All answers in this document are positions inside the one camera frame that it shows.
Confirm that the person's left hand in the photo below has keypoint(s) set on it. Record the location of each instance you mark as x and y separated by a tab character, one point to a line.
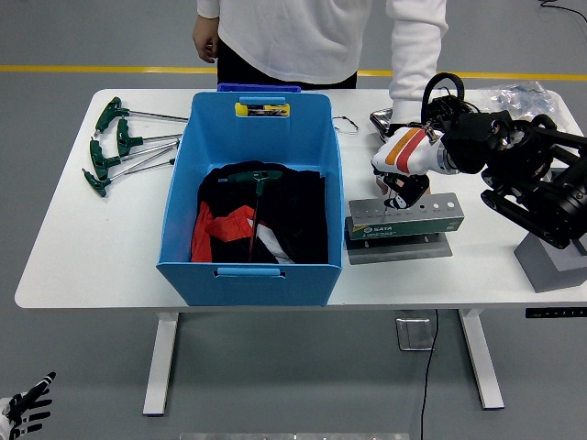
381	185

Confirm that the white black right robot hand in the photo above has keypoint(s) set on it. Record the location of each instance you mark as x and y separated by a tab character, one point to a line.
403	151

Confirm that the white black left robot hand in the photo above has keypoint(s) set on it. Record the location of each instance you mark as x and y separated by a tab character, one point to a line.
25	410

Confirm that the person's right hand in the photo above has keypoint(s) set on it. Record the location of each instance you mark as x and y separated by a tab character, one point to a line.
204	41

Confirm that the grey green wrench holder stand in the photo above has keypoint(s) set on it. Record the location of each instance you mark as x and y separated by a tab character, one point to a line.
403	227

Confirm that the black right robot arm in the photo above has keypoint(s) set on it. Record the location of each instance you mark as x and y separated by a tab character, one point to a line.
527	151

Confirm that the yellow black tool case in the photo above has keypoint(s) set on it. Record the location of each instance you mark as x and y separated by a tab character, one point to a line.
240	110

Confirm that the blue plastic storage box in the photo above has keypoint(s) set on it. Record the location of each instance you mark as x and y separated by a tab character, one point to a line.
257	137

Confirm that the black plastic tray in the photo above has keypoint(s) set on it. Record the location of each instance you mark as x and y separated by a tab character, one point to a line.
380	120

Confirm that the dark blue plastic bin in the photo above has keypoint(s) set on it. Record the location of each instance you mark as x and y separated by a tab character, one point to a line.
257	87

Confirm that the black red white clothing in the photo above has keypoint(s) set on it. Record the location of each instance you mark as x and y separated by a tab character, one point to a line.
298	206

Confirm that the person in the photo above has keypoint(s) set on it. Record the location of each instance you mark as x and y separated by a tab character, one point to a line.
293	36

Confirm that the clear plastic bag of parts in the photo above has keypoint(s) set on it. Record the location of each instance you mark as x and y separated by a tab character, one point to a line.
518	94

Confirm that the white table leg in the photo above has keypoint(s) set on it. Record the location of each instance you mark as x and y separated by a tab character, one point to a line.
160	366
481	362

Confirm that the metal floor outlet plate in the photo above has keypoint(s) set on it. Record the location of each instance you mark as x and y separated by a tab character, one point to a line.
413	334

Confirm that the grey foam block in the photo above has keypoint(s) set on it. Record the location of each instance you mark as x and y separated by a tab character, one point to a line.
536	270

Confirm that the black table control panel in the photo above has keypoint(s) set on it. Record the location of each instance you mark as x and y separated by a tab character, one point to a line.
555	312

